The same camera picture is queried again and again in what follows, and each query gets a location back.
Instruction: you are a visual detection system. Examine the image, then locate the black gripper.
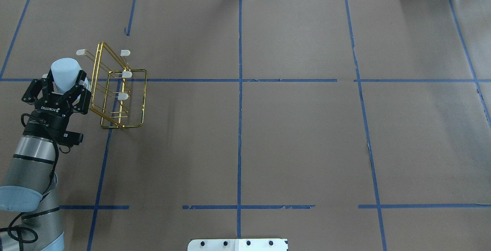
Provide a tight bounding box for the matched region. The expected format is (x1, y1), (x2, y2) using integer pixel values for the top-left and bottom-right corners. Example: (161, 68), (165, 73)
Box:
(21, 70), (92, 146)

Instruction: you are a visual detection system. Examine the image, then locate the light blue plastic cup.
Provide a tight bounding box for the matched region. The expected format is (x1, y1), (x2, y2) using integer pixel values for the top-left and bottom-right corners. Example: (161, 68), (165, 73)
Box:
(51, 58), (81, 94)

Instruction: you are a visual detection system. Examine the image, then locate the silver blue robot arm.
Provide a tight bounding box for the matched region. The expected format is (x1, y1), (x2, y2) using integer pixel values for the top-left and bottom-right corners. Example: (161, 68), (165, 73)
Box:
(1, 70), (92, 251)

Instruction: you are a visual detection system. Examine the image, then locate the gold wire cup holder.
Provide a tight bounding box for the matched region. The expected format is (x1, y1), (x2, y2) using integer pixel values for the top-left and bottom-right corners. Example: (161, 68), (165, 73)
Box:
(76, 41), (148, 130)

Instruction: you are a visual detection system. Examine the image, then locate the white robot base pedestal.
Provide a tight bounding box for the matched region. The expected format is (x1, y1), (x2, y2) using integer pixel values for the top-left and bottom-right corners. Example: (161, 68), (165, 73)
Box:
(187, 238), (289, 251)

